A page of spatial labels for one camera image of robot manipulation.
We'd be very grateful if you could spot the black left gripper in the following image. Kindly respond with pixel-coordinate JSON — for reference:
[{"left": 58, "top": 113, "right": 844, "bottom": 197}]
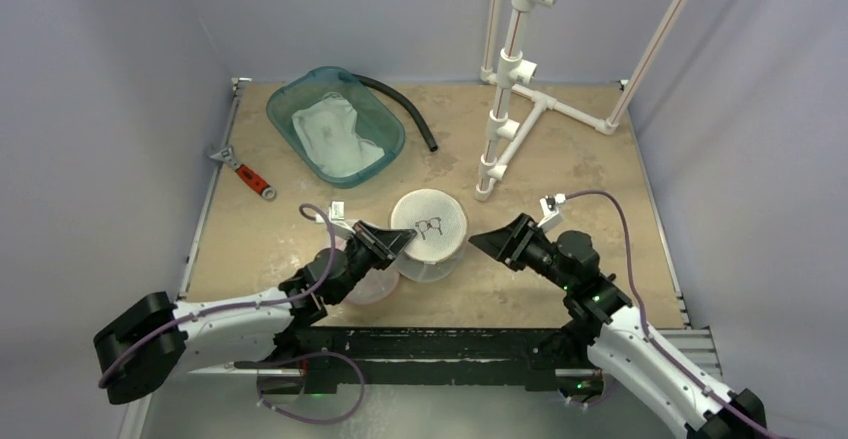
[{"left": 328, "top": 220, "right": 415, "bottom": 305}]

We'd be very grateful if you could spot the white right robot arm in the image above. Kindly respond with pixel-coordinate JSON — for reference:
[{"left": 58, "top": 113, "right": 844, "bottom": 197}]
[{"left": 469, "top": 214, "right": 768, "bottom": 438}]

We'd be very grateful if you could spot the pink-trimmed white laundry bag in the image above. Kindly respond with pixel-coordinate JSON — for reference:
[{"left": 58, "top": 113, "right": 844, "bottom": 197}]
[{"left": 343, "top": 266, "right": 400, "bottom": 306}]

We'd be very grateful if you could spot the white PVC pipe rack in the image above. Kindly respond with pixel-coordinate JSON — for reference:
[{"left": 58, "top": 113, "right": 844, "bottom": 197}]
[{"left": 474, "top": 0, "right": 688, "bottom": 202}]

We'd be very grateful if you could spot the teal plastic basin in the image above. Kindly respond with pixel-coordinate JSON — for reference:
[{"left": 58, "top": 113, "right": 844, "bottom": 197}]
[{"left": 266, "top": 66, "right": 406, "bottom": 189}]

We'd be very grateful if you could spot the white cloth in basin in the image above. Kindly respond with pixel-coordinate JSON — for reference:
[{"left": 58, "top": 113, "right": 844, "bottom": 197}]
[{"left": 292, "top": 92, "right": 385, "bottom": 178}]

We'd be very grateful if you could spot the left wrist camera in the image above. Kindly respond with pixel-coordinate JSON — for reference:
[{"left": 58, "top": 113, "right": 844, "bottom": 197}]
[{"left": 327, "top": 201, "right": 355, "bottom": 240}]

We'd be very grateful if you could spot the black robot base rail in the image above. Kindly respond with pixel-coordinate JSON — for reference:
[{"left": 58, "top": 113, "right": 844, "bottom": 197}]
[{"left": 234, "top": 326, "right": 605, "bottom": 401}]

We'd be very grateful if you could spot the black rubber hose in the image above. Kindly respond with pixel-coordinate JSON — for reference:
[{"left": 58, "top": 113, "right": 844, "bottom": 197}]
[{"left": 351, "top": 73, "right": 440, "bottom": 154}]

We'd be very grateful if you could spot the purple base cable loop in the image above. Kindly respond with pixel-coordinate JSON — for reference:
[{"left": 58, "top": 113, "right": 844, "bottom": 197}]
[{"left": 256, "top": 351, "right": 366, "bottom": 426}]

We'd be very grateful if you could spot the red-handled adjustable wrench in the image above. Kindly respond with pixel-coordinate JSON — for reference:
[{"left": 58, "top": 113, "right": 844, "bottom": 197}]
[{"left": 207, "top": 145, "right": 277, "bottom": 201}]

